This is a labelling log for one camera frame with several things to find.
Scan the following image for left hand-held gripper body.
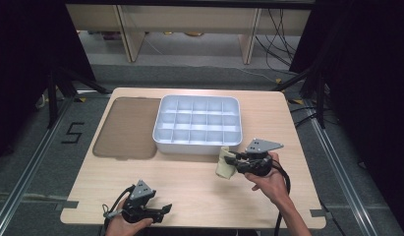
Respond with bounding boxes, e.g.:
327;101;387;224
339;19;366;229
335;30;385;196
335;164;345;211
120;179;158;224

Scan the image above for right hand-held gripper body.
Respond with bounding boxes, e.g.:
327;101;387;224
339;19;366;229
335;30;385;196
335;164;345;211
234;138;285;179

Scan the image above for light green ankle sock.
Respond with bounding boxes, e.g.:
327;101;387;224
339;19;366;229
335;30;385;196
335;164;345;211
215;146;240;181

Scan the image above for white divided storage box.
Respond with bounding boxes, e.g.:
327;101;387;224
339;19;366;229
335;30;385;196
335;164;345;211
151;94;244;156

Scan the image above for person's right hand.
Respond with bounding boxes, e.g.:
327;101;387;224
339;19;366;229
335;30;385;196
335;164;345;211
244;151;290;207

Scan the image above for person's left hand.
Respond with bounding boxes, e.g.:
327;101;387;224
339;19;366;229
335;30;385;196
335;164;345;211
105;213;154;236

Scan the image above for translucent brown box lid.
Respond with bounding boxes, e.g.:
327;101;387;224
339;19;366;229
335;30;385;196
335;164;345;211
91;96;162;161

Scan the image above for black metal stand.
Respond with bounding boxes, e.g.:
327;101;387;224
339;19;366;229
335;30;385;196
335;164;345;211
271;64;329;130
46;64;113;130

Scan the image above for dark curtain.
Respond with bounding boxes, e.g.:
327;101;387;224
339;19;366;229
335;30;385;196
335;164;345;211
0;0;97;166
289;0;404;228

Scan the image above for light wooden desk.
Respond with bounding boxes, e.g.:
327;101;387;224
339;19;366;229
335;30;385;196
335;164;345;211
66;3;313;65

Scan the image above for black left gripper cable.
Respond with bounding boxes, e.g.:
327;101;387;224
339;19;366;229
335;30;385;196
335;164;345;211
101;184;138;232

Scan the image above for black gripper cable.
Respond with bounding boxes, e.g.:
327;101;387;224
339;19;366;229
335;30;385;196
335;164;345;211
101;184;138;232
270;162;292;236

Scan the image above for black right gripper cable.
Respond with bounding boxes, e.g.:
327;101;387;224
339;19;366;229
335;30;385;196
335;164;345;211
270;162;292;236

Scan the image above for black floor cables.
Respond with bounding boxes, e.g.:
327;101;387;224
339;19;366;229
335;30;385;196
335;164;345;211
289;105;322;129

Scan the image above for aluminium floor rail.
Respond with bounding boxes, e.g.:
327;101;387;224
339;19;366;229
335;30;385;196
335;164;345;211
302;99;381;236
0;96;77;236

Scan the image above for bundle of black hanging cables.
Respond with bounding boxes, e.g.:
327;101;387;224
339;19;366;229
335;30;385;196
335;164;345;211
254;8;303;72

